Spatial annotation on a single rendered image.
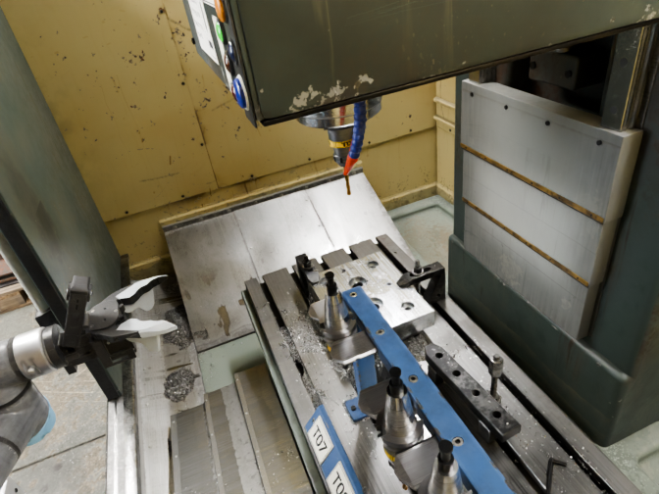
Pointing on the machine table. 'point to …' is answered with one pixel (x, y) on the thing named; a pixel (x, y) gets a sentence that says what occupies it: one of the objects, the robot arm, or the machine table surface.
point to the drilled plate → (403, 322)
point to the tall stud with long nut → (495, 373)
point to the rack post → (364, 372)
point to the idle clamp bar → (471, 395)
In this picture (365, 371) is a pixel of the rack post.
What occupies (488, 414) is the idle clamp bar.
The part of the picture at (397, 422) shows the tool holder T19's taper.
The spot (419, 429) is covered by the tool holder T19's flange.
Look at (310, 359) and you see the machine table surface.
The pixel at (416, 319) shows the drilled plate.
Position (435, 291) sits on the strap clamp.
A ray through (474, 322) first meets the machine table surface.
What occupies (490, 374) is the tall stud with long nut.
